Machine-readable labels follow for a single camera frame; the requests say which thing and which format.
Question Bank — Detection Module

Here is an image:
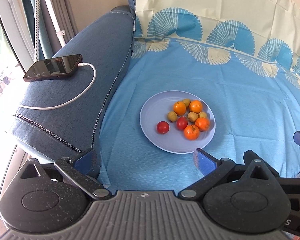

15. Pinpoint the large orange mandarin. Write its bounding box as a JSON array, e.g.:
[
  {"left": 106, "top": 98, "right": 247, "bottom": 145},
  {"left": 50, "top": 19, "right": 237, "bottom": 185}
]
[{"left": 195, "top": 118, "right": 210, "bottom": 132}]

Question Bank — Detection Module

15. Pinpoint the orange mandarin with stem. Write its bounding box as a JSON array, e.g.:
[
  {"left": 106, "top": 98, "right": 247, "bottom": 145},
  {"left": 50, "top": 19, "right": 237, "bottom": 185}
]
[{"left": 184, "top": 125, "right": 200, "bottom": 140}]

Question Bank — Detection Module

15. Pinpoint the blue denim sofa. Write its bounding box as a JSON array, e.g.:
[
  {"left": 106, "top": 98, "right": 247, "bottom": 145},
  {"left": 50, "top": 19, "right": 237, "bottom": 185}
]
[{"left": 11, "top": 5, "right": 135, "bottom": 160}]

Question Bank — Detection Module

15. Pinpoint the light purple plate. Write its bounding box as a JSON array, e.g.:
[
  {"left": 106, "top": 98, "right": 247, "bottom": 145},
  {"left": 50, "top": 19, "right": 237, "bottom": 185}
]
[{"left": 140, "top": 90, "right": 216, "bottom": 154}]

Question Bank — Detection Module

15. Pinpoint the white charging cable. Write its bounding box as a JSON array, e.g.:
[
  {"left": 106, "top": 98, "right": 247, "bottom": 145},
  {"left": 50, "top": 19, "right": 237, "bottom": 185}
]
[{"left": 18, "top": 62, "right": 97, "bottom": 111}]

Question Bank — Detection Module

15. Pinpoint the small red tomato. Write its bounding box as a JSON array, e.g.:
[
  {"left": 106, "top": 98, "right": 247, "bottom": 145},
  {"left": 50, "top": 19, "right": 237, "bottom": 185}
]
[{"left": 157, "top": 121, "right": 170, "bottom": 134}]

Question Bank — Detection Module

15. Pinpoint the black smartphone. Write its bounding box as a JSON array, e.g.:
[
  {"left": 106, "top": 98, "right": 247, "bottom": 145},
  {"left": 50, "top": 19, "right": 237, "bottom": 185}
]
[{"left": 23, "top": 54, "right": 82, "bottom": 82}]

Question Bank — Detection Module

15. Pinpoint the small orange kumquat front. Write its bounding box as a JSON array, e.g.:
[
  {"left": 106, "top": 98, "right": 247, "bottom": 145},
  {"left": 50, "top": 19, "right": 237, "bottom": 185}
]
[{"left": 189, "top": 100, "right": 203, "bottom": 113}]

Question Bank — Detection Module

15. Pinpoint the yellow-brown longan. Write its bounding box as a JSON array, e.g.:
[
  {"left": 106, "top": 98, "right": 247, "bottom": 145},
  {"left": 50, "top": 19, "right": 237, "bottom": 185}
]
[
  {"left": 198, "top": 112, "right": 207, "bottom": 118},
  {"left": 167, "top": 111, "right": 178, "bottom": 122},
  {"left": 187, "top": 112, "right": 199, "bottom": 123},
  {"left": 182, "top": 99, "right": 191, "bottom": 108}
]

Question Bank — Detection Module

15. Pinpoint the grey curtain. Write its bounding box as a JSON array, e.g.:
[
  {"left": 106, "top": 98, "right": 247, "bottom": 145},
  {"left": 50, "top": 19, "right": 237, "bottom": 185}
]
[{"left": 45, "top": 0, "right": 78, "bottom": 47}]

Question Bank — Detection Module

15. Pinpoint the small orange kumquat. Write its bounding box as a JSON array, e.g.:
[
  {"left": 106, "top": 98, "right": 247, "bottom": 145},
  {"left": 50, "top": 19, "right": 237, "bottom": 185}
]
[
  {"left": 189, "top": 100, "right": 203, "bottom": 113},
  {"left": 173, "top": 101, "right": 187, "bottom": 116}
]

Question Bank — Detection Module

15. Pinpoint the large red tomato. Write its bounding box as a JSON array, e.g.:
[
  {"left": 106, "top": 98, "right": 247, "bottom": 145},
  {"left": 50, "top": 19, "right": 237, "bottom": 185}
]
[{"left": 176, "top": 116, "right": 188, "bottom": 131}]

